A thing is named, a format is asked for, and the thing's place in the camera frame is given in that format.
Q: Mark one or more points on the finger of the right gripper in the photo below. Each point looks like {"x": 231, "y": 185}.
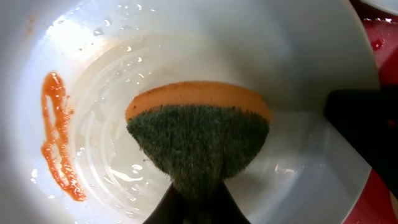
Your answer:
{"x": 367, "y": 119}

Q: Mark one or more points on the pale blue plate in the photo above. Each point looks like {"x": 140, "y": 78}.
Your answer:
{"x": 388, "y": 6}
{"x": 292, "y": 52}

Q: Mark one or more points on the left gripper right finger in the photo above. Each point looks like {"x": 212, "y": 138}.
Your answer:
{"x": 224, "y": 209}

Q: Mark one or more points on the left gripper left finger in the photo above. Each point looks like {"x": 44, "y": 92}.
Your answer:
{"x": 170, "y": 210}

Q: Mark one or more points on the orange green scrub sponge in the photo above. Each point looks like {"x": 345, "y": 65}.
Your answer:
{"x": 199, "y": 133}

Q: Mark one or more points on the red plastic tray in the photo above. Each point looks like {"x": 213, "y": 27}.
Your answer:
{"x": 377, "y": 205}

